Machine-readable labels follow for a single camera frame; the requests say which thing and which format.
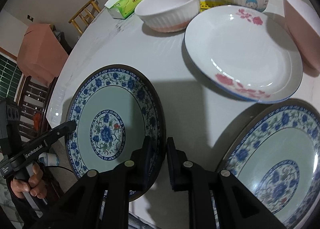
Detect pink plastic bowl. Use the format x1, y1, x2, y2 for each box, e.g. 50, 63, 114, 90
283, 0, 319, 71

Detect yellow round sticker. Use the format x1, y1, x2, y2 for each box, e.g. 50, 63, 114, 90
200, 1, 224, 12

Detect person's left hand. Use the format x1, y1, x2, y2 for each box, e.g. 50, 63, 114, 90
11, 163, 47, 199

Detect green tissue pack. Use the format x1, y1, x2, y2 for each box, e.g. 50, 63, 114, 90
104, 0, 142, 20

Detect dark wooden chair left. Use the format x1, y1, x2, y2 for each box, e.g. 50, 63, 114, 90
18, 77, 57, 142

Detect white ribbed bowl pink base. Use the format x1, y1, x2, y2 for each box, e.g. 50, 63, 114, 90
135, 0, 200, 33

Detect blue floral plate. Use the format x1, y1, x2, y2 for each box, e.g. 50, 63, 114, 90
65, 64, 166, 188
218, 99, 319, 228

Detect white plate pink roses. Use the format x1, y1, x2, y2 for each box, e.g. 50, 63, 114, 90
184, 5, 303, 104

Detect wooden framed window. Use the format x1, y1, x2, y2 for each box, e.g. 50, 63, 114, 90
0, 47, 25, 102

